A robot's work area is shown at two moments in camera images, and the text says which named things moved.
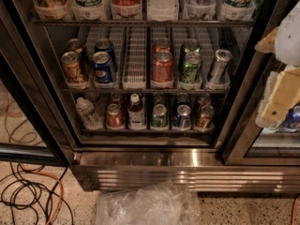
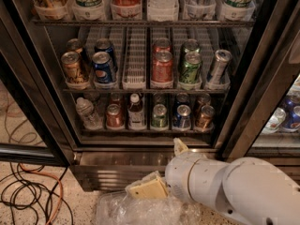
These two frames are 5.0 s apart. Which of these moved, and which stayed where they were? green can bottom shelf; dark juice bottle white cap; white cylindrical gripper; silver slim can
Moved: white cylindrical gripper
Stayed: silver slim can; dark juice bottle white cap; green can bottom shelf
